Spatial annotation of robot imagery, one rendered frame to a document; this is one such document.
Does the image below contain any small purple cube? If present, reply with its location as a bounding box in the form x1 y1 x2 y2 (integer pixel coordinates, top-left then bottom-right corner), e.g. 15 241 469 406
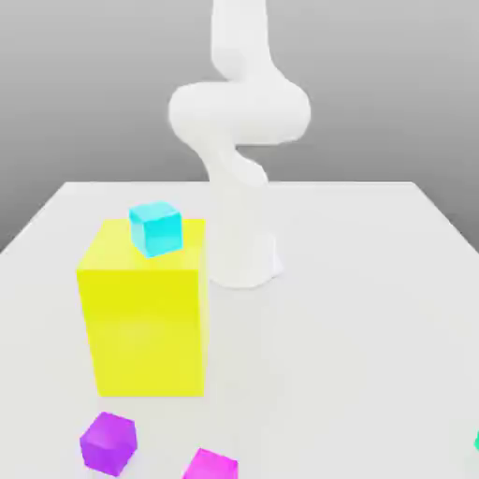
79 411 138 478

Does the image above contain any small cyan cube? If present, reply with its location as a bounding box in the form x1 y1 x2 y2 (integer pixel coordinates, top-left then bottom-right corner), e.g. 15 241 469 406
127 200 184 260

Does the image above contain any small magenta cube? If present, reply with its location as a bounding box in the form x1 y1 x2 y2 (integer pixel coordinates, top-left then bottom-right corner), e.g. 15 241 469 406
181 447 240 479

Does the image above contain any large yellow box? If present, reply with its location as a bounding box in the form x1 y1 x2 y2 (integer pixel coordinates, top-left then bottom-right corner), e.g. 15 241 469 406
76 217 210 399

